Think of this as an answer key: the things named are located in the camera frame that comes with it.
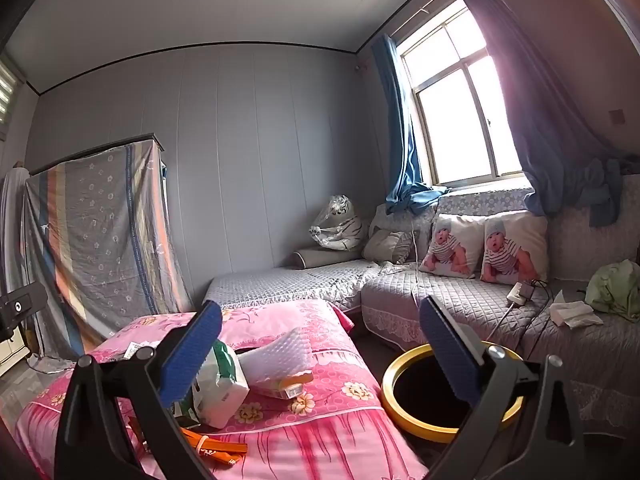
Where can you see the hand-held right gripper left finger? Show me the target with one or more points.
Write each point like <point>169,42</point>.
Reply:
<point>192,355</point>

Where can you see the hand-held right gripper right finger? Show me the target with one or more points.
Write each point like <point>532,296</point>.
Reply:
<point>450,350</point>

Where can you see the black bin with yellow rim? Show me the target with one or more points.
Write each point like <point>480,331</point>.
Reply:
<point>400,385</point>

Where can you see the white green medicine box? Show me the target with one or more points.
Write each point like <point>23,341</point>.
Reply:
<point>134,349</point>

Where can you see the white foam net sleeve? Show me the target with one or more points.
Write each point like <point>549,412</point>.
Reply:
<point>280,360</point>

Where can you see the white power adapter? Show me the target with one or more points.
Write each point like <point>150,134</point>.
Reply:
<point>520,294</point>

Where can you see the orange snack wrapper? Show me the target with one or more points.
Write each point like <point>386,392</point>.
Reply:
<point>215,444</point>

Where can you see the baby print pillow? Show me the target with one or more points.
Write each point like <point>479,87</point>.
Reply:
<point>515,252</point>
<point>450,251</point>

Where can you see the striped cloth covered wardrobe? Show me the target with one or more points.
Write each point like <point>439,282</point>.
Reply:
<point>100,245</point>

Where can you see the small yellow white box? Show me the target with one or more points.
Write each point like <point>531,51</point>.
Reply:
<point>292,387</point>

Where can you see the grey cushion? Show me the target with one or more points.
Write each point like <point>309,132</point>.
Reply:
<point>390,246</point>

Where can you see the grey quilted sofa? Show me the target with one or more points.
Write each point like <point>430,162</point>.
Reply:
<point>300,285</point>

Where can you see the white crumpled tissue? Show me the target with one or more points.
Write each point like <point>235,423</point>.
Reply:
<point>575,313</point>

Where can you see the pink floral tablecloth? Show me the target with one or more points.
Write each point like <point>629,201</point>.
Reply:
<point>320,425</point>

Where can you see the grey bolster pillow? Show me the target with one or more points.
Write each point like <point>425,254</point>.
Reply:
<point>320,258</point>

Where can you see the plush tiger in plastic bag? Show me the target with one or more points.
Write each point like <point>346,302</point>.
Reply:
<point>337,225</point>

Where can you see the light green cloth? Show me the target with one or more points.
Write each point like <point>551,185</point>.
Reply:
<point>616,287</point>

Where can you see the window blind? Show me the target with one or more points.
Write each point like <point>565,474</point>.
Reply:
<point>7,92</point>

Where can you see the window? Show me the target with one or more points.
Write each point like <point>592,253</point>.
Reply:
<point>460,100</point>

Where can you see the dark blue curtain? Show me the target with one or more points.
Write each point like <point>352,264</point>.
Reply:
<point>540,110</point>

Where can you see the wall socket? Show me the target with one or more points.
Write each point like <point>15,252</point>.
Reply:
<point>617,116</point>

